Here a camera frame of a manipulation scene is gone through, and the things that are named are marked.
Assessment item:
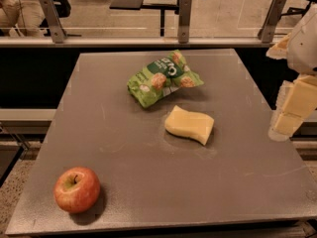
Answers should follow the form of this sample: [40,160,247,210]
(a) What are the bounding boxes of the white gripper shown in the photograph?
[266,4,317,141]

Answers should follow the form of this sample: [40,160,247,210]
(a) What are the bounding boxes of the yellow sponge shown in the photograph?
[164,105,214,146]

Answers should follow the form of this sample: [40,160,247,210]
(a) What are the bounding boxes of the green snack bag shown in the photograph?
[127,50,204,108]

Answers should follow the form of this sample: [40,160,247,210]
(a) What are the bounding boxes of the red apple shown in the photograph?
[53,167,100,213]

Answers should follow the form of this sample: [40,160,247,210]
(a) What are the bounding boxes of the seated person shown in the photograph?
[0,0,45,38]

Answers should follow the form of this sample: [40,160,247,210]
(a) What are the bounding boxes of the right metal bracket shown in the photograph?
[258,0,286,43]

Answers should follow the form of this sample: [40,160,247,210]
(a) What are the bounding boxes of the metal bracket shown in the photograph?
[258,0,286,43]
[39,0,66,44]
[177,0,192,44]

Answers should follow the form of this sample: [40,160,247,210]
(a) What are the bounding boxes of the middle metal bracket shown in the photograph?
[177,0,192,44]

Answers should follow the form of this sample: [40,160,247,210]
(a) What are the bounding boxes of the left metal bracket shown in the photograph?
[39,0,66,44]

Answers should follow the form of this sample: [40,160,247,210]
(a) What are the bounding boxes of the glass barrier rail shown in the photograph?
[0,37,280,49]

